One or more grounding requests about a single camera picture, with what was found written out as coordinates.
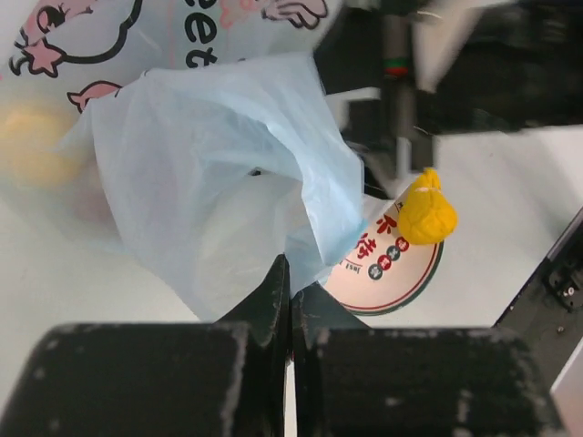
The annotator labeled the yellow fake lemon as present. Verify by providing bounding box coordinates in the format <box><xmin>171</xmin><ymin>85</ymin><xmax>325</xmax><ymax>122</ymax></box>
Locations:
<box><xmin>1</xmin><ymin>102</ymin><xmax>86</xmax><ymax>188</ymax></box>

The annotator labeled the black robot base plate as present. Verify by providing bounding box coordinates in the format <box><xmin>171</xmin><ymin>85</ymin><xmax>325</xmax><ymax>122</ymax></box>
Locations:
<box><xmin>495</xmin><ymin>212</ymin><xmax>582</xmax><ymax>386</ymax></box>

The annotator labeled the round printed white plate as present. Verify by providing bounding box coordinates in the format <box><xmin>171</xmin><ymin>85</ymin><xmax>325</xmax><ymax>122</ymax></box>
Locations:
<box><xmin>323</xmin><ymin>192</ymin><xmax>444</xmax><ymax>316</ymax></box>

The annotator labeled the yellow fake fruit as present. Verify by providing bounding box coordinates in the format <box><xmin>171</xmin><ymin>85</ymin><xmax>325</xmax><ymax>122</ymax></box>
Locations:
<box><xmin>397</xmin><ymin>168</ymin><xmax>458</xmax><ymax>245</ymax></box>

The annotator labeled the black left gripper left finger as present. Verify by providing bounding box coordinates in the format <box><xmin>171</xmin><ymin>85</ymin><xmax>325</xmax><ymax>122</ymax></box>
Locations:
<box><xmin>1</xmin><ymin>256</ymin><xmax>290</xmax><ymax>436</ymax></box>

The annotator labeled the light blue printed plastic bag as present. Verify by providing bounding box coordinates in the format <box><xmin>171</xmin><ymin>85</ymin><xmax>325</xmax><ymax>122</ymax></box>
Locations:
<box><xmin>1</xmin><ymin>1</ymin><xmax>366</xmax><ymax>320</ymax></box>

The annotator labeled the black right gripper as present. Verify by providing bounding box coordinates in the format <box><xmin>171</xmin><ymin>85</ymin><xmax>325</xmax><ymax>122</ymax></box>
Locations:
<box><xmin>314</xmin><ymin>1</ymin><xmax>582</xmax><ymax>199</ymax></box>

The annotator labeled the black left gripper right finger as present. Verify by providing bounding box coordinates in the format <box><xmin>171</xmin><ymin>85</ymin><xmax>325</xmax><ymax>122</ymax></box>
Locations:
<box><xmin>291</xmin><ymin>289</ymin><xmax>568</xmax><ymax>436</ymax></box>

